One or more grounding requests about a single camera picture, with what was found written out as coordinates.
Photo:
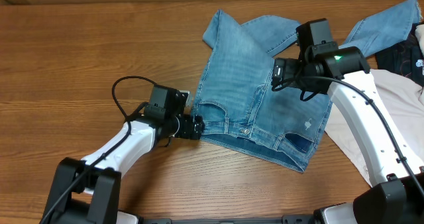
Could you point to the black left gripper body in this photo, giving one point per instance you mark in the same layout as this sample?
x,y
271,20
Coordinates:
x,y
183,126

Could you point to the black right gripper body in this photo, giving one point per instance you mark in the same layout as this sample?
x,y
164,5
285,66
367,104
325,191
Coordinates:
x,y
291,70

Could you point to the light blue denim jeans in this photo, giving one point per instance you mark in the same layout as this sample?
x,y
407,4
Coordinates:
x,y
235,98

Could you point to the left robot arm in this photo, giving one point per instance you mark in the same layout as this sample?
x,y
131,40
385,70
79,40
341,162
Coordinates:
x,y
88,190

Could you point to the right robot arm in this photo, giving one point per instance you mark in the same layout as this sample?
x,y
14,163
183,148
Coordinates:
x,y
395,171

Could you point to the beige cloth garment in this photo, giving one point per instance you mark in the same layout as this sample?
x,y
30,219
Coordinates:
x,y
403,99

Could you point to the dark navy printed garment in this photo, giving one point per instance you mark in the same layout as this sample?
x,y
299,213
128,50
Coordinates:
x,y
405,58

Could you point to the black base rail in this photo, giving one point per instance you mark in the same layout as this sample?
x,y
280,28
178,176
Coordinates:
x,y
225,220

